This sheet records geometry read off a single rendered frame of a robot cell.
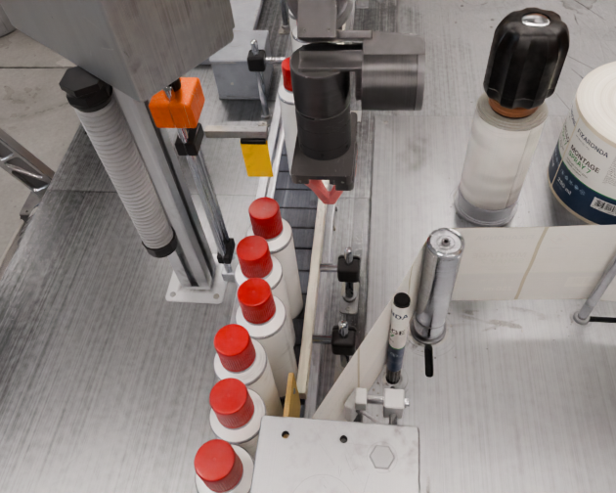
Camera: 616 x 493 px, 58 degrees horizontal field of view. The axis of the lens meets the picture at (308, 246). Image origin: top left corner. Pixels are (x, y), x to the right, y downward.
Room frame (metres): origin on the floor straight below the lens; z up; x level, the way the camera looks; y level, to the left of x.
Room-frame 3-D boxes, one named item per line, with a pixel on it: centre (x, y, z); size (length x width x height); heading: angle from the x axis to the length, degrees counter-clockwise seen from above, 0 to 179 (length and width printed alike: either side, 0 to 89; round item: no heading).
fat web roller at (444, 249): (0.33, -0.14, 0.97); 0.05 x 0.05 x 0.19
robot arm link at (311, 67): (0.45, -0.04, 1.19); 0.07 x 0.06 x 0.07; 79
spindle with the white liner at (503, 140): (0.52, -0.27, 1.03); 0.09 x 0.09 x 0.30
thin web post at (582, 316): (0.32, -0.33, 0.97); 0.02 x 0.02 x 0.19
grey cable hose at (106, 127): (0.36, 0.15, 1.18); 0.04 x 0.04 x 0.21
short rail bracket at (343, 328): (0.32, -0.01, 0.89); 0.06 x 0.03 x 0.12; 79
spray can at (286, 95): (0.63, -0.01, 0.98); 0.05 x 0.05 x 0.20
